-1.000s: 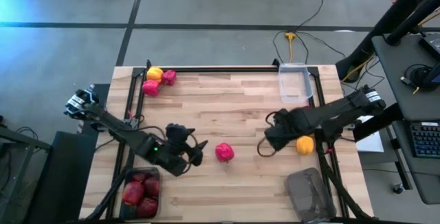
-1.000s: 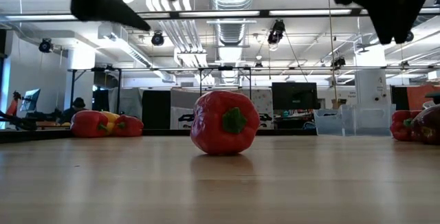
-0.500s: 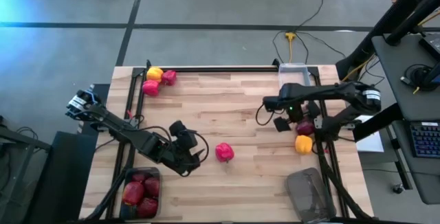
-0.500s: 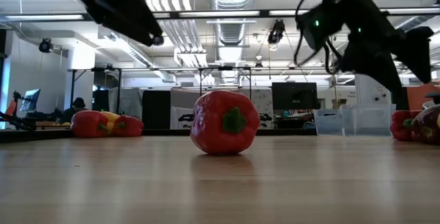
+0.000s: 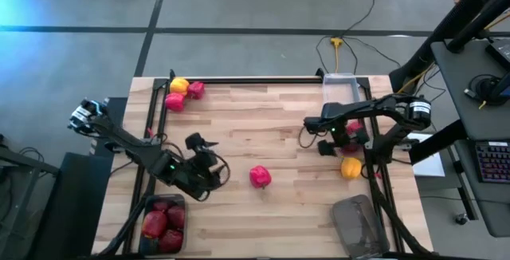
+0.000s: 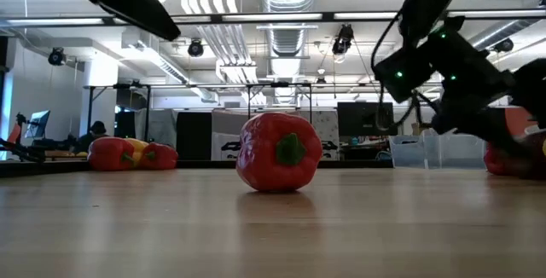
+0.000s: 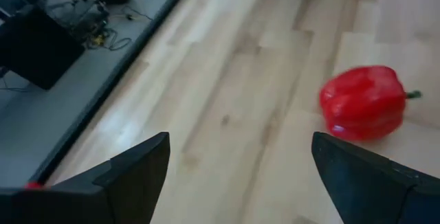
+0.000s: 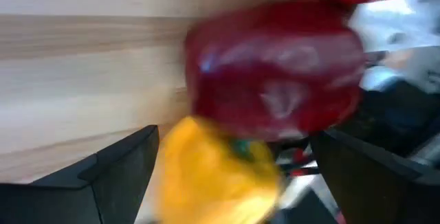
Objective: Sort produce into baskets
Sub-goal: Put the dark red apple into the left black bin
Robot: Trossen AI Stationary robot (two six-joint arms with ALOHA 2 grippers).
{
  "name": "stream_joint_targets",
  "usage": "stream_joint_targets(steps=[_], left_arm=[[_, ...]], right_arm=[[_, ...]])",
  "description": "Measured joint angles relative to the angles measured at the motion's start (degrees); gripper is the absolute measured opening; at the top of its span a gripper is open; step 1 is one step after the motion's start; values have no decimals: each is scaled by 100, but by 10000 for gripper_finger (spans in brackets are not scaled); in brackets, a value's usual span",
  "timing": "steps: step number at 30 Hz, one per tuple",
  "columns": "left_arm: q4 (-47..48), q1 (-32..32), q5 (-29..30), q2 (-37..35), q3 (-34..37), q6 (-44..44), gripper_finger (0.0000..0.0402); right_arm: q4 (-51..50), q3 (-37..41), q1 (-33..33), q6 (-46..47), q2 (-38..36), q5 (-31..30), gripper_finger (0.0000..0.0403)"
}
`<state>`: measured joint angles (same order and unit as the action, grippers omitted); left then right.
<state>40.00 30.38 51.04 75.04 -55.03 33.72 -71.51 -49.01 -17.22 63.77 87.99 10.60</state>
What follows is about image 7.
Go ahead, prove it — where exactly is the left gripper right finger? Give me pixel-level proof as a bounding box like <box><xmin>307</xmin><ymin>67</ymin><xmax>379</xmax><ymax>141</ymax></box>
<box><xmin>311</xmin><ymin>131</ymin><xmax>440</xmax><ymax>224</ymax></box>

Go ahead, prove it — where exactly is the large black box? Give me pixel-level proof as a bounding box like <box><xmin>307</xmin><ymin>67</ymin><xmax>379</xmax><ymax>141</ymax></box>
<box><xmin>0</xmin><ymin>5</ymin><xmax>87</xmax><ymax>91</ymax></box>

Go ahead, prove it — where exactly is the black aluminium table frame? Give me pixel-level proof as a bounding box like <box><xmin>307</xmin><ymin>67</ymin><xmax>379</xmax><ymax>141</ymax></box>
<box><xmin>29</xmin><ymin>0</ymin><xmax>192</xmax><ymax>186</ymax></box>

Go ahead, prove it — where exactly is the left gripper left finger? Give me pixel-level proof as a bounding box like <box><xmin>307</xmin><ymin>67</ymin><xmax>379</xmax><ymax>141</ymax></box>
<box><xmin>0</xmin><ymin>131</ymin><xmax>171</xmax><ymax>224</ymax></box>

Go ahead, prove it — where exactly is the yellow extension cord plug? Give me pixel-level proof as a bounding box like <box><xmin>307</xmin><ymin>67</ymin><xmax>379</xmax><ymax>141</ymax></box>
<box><xmin>91</xmin><ymin>33</ymin><xmax>107</xmax><ymax>48</ymax></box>

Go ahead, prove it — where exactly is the grey equipment rack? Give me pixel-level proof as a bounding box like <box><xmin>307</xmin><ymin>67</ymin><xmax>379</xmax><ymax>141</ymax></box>
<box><xmin>0</xmin><ymin>0</ymin><xmax>110</xmax><ymax>43</ymax></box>

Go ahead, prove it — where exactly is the red bell pepper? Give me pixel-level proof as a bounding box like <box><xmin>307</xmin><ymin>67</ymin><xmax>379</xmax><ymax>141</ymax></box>
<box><xmin>318</xmin><ymin>65</ymin><xmax>423</xmax><ymax>142</ymax></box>

